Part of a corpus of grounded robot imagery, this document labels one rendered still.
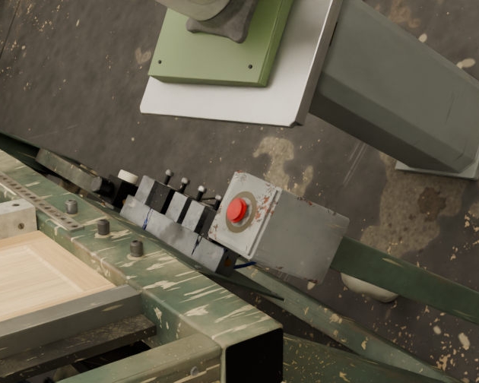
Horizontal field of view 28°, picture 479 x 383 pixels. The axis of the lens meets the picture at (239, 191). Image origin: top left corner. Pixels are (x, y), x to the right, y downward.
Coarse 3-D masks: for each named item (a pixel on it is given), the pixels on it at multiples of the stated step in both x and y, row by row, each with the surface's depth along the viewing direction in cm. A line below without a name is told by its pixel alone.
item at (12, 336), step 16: (112, 288) 167; (128, 288) 167; (64, 304) 162; (80, 304) 162; (96, 304) 162; (112, 304) 162; (128, 304) 164; (16, 320) 156; (32, 320) 156; (48, 320) 156; (64, 320) 158; (80, 320) 159; (96, 320) 161; (112, 320) 163; (0, 336) 151; (16, 336) 153; (32, 336) 155; (48, 336) 157; (64, 336) 158; (0, 352) 152; (16, 352) 154
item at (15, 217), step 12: (0, 204) 197; (12, 204) 197; (24, 204) 197; (0, 216) 192; (12, 216) 194; (24, 216) 195; (0, 228) 193; (12, 228) 195; (24, 228) 196; (36, 228) 198
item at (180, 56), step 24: (264, 0) 185; (288, 0) 183; (168, 24) 204; (264, 24) 183; (168, 48) 202; (192, 48) 197; (216, 48) 191; (240, 48) 186; (264, 48) 182; (168, 72) 200; (192, 72) 195; (216, 72) 189; (240, 72) 184; (264, 72) 181
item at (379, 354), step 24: (0, 144) 352; (24, 144) 358; (48, 168) 348; (72, 168) 335; (288, 288) 242; (312, 312) 234; (336, 312) 232; (288, 336) 160; (336, 336) 226; (360, 336) 221; (96, 360) 188; (288, 360) 156; (312, 360) 159; (336, 360) 163; (360, 360) 169; (384, 360) 214; (408, 360) 209
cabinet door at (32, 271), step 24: (0, 240) 193; (24, 240) 193; (48, 240) 193; (0, 264) 183; (24, 264) 183; (48, 264) 182; (72, 264) 182; (0, 288) 173; (24, 288) 173; (48, 288) 173; (72, 288) 173; (96, 288) 172; (0, 312) 164; (24, 312) 163
